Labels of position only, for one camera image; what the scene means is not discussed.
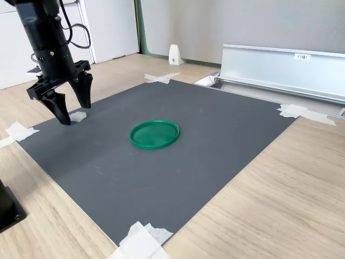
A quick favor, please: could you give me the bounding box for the small white plastic terminal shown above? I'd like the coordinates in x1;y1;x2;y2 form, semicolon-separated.
68;111;88;122

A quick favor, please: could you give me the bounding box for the round green lid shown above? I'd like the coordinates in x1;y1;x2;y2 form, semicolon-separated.
129;120;181;151

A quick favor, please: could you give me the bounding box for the white tape cross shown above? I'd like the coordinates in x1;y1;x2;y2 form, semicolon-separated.
0;121;40;148
277;104;337;127
144;72;182;85
107;221;175;259

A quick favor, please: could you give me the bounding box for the white partition panel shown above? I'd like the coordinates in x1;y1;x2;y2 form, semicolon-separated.
0;0;141;90

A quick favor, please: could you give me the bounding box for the dark grey mat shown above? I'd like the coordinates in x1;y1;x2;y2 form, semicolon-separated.
16;79;305;247

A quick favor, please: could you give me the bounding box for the grey partition panel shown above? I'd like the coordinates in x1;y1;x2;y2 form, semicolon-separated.
136;0;345;67

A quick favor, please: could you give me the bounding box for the black camera cable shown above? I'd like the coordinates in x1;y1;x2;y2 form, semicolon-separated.
58;0;92;50

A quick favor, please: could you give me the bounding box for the small white partition bracket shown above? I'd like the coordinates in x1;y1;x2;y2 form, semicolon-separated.
169;44;183;65

